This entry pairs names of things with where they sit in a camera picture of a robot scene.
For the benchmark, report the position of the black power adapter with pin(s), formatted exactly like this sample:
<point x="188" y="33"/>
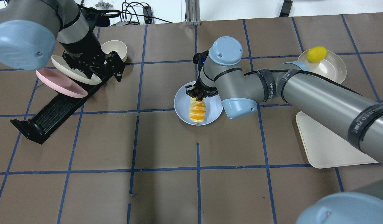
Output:
<point x="147" y="14"/>

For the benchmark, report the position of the cream plate in rack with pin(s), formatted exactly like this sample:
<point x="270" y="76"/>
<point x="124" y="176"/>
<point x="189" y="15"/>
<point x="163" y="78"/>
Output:
<point x="75" y="74"/>

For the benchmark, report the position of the pink plate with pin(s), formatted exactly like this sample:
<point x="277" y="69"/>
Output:
<point x="60" y="83"/>

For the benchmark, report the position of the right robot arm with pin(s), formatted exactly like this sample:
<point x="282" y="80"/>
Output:
<point x="351" y="116"/>

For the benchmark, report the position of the yellow lemon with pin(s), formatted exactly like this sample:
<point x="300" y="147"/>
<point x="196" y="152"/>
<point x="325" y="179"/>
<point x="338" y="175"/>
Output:
<point x="316" y="54"/>

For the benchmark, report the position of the black dish rack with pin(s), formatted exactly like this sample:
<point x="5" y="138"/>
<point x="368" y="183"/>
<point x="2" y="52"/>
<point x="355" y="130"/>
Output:
<point x="41" y="126"/>

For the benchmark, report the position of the blue plate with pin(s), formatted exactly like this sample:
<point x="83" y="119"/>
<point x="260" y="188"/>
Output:
<point x="181" y="104"/>

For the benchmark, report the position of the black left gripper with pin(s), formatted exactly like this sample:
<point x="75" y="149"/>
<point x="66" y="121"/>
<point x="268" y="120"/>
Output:
<point x="80" y="47"/>

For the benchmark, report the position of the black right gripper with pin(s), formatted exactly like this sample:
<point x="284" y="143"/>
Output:
<point x="202" y="90"/>

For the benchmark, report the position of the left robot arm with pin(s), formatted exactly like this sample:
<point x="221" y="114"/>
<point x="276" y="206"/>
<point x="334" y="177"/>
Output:
<point x="30" y="30"/>

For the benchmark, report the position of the cream bowl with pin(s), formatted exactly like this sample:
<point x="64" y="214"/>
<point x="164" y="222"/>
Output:
<point x="118" y="46"/>

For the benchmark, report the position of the cream shallow dish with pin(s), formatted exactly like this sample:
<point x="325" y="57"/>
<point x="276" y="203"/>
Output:
<point x="331" y="67"/>

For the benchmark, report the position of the striped bread roll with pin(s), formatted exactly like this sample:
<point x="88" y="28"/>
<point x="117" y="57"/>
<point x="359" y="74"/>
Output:
<point x="197" y="110"/>

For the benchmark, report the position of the aluminium frame post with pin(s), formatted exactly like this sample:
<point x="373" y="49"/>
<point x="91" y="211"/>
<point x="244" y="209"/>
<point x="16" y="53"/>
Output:
<point x="193" y="12"/>

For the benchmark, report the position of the cream rectangular tray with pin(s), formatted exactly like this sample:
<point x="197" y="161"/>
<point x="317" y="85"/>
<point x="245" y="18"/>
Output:
<point x="325" y="149"/>

